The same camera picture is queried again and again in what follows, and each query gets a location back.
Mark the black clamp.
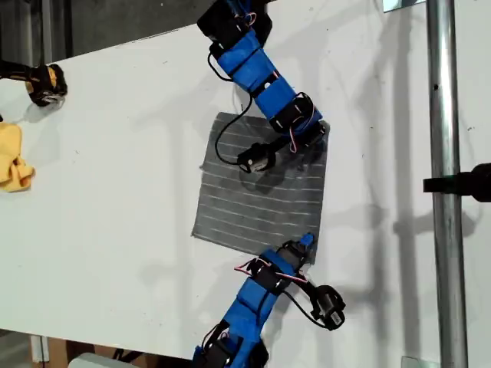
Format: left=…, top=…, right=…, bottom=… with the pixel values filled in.
left=423, top=163, right=491, bottom=202

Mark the grey white-striped towel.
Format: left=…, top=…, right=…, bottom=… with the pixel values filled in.
left=190, top=111, right=331, bottom=268

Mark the yellow cloth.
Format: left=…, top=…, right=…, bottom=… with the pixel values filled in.
left=0, top=121, right=36, bottom=192

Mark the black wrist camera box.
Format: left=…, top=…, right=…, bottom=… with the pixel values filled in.
left=311, top=284, right=347, bottom=331
left=236, top=142, right=278, bottom=174

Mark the steel post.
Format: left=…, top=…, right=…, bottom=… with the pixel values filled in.
left=424, top=0, right=470, bottom=368

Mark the white box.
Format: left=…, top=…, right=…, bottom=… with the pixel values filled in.
left=68, top=351, right=127, bottom=368

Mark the black camera stalk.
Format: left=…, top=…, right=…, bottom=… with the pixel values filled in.
left=283, top=279, right=319, bottom=304
left=268, top=136, right=304, bottom=154

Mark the black camera cable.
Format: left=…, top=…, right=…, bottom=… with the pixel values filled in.
left=208, top=51, right=255, bottom=166
left=283, top=291, right=331, bottom=331

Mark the white table leg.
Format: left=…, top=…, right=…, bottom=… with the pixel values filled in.
left=30, top=335, right=50, bottom=363

